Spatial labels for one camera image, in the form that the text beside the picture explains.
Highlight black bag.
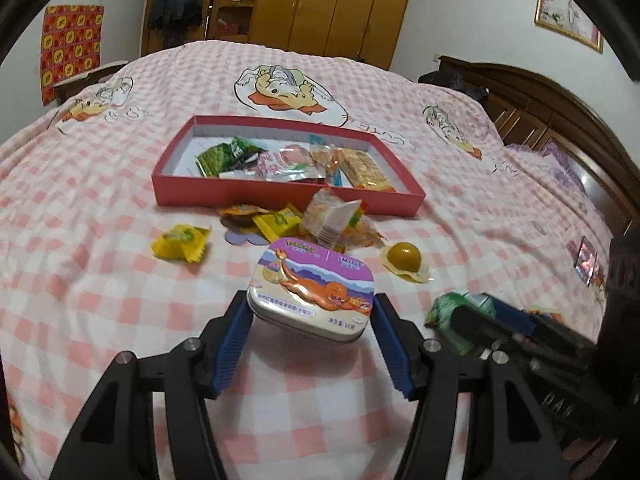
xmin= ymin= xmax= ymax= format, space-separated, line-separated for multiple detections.
xmin=417 ymin=67 xmax=488 ymax=101

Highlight purple cartoon candy tin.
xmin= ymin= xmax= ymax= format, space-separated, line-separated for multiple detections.
xmin=246 ymin=237 xmax=377 ymax=345

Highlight purple frilled pillow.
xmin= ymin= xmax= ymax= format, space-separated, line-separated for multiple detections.
xmin=505 ymin=141 xmax=588 ymax=196

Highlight wafer biscuit packet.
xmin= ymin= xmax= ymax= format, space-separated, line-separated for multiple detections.
xmin=339 ymin=147 xmax=397 ymax=192

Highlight green red-label snack packet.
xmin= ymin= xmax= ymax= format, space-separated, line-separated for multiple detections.
xmin=425 ymin=291 xmax=496 ymax=356

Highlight green pea packet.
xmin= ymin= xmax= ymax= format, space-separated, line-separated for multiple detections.
xmin=196 ymin=142 xmax=236 ymax=177

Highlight dark wooden stool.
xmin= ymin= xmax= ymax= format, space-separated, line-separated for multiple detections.
xmin=54 ymin=62 xmax=128 ymax=106

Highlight clear blue-edged snack packet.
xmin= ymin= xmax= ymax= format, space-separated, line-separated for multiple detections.
xmin=307 ymin=134 xmax=346 ymax=188

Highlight brown round jelly pack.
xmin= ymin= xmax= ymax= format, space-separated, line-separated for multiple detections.
xmin=382 ymin=241 xmax=431 ymax=283

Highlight smartphone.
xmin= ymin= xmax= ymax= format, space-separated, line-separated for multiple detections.
xmin=575 ymin=237 xmax=599 ymax=286

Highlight red cardboard box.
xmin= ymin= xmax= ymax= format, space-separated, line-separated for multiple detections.
xmin=151 ymin=115 xmax=427 ymax=218

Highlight wooden wardrobe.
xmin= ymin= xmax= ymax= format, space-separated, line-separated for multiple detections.
xmin=141 ymin=0 xmax=418 ymax=68

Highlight pink drink pouch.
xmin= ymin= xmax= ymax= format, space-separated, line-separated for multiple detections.
xmin=220 ymin=142 xmax=321 ymax=181

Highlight clear orange snack packet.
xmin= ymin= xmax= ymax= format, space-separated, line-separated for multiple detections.
xmin=300 ymin=187 xmax=387 ymax=254

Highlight hanging dark jackets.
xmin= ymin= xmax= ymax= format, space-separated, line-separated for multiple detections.
xmin=147 ymin=0 xmax=208 ymax=46

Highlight orange jelly cup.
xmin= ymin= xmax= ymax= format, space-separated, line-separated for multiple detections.
xmin=219 ymin=203 xmax=271 ymax=231

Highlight red patterned wall cloth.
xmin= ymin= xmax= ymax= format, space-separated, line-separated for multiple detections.
xmin=40 ymin=4 xmax=105 ymax=107

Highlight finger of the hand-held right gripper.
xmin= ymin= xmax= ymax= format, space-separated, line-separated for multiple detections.
xmin=487 ymin=292 xmax=598 ymax=361
xmin=452 ymin=306 xmax=538 ymax=358

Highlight framed wall picture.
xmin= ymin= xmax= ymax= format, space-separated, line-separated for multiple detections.
xmin=534 ymin=0 xmax=605 ymax=54

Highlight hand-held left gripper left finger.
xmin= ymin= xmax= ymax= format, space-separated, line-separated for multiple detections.
xmin=47 ymin=292 xmax=257 ymax=480

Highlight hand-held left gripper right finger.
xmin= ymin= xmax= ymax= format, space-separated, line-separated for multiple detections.
xmin=372 ymin=292 xmax=573 ymax=480

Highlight yellow candy packet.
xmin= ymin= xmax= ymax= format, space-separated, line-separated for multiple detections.
xmin=151 ymin=223 xmax=212 ymax=264
xmin=251 ymin=203 xmax=304 ymax=241

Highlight dark wooden headboard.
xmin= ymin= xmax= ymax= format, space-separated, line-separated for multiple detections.
xmin=434 ymin=55 xmax=640 ymax=221

